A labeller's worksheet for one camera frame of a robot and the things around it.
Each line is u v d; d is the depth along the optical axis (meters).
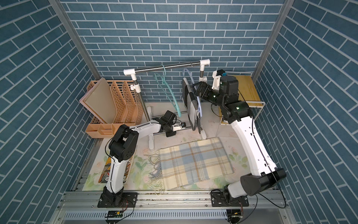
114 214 0.72
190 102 0.80
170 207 0.73
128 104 1.12
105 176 0.81
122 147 0.55
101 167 0.85
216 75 0.59
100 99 0.97
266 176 0.39
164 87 0.73
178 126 0.90
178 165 0.85
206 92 0.57
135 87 0.73
